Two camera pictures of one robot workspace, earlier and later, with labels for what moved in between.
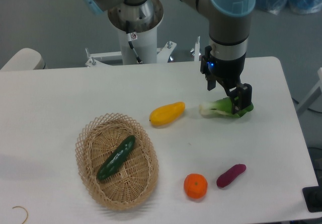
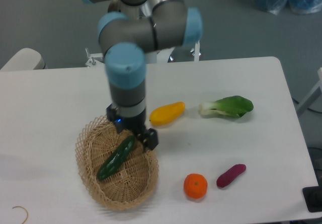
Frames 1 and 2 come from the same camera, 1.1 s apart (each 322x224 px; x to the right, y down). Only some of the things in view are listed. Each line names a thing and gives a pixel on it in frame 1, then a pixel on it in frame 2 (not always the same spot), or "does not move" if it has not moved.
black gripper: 229,72 → 137,125
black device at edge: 313,196 does not move
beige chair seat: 24,59 does not move
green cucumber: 111,164 does not move
